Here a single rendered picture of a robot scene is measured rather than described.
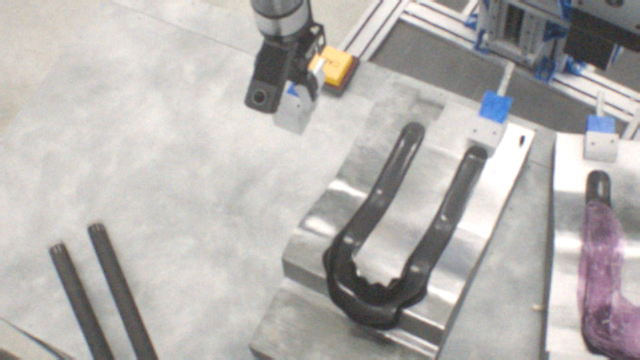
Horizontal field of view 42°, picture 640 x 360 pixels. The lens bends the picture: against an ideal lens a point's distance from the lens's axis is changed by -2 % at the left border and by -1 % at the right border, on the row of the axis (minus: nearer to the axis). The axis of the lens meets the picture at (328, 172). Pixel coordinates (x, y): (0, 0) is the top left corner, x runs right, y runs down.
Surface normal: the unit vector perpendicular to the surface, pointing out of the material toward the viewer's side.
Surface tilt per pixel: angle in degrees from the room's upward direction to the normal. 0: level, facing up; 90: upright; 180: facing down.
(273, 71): 32
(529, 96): 0
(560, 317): 10
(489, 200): 4
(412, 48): 0
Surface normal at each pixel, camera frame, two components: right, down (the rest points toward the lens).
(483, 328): -0.08, -0.46
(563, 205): 0.00, -0.79
